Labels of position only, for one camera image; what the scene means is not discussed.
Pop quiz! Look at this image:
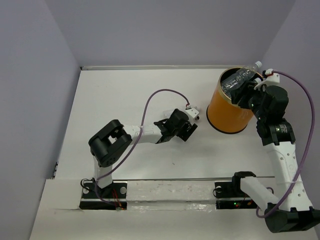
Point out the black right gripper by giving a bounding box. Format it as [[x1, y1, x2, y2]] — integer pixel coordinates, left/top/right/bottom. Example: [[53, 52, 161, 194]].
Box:
[[229, 80, 269, 120]]

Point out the clear unlabelled plastic bottle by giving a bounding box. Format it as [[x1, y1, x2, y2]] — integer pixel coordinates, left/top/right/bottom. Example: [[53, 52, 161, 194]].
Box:
[[220, 61, 262, 95]]

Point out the dark label plastic bottle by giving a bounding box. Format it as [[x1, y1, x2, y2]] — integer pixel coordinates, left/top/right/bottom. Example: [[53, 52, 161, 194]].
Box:
[[162, 107, 196, 123]]

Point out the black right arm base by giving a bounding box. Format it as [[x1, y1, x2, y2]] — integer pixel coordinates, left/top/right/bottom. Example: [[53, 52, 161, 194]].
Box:
[[212, 181, 257, 210]]

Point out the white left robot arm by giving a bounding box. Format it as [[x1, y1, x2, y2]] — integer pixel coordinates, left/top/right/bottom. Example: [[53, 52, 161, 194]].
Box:
[[88, 107, 200, 199]]

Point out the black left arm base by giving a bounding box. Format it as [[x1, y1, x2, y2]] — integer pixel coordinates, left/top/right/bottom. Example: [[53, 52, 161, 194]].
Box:
[[79, 178, 128, 211]]

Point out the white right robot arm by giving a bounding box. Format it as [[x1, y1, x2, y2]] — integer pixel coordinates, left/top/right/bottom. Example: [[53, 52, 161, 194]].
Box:
[[230, 80, 320, 233]]

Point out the orange cylindrical bin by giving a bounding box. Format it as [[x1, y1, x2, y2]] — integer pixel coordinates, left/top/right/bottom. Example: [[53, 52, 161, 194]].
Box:
[[206, 66, 253, 135]]

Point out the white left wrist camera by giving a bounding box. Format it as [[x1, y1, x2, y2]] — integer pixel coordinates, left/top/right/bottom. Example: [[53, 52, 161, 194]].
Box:
[[184, 107, 200, 122]]

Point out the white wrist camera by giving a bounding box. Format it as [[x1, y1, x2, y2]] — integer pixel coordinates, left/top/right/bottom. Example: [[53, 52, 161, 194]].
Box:
[[254, 68, 280, 90], [184, 107, 200, 122]]

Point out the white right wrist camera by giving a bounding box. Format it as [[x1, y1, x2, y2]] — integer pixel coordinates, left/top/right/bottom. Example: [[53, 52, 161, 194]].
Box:
[[254, 68, 280, 90]]

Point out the white taped front rail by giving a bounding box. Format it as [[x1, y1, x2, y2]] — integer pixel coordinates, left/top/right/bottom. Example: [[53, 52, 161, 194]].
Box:
[[126, 180, 216, 203]]

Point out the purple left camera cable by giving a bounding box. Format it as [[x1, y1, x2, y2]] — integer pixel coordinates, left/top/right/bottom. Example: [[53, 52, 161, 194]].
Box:
[[94, 89, 191, 208]]

